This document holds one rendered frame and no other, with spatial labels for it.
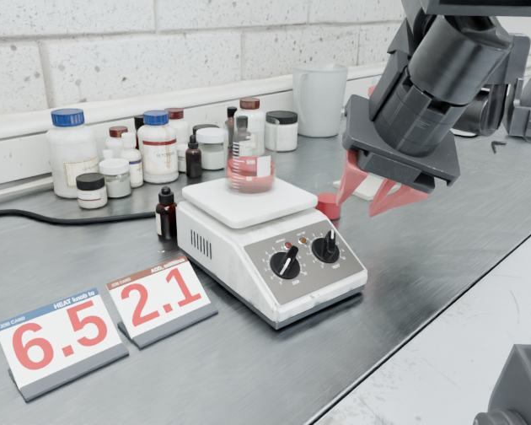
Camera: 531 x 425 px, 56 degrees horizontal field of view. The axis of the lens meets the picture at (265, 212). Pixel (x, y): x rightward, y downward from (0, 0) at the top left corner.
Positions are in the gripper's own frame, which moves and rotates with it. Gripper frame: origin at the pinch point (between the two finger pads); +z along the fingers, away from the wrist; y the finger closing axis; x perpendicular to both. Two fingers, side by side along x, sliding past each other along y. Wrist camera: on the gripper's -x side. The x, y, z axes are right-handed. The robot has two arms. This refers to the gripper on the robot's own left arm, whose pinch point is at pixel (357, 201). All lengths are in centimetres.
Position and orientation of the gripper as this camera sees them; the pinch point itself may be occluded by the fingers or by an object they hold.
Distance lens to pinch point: 50.4
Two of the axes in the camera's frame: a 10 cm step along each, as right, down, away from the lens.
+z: -3.0, 6.2, 7.2
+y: -9.4, -3.2, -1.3
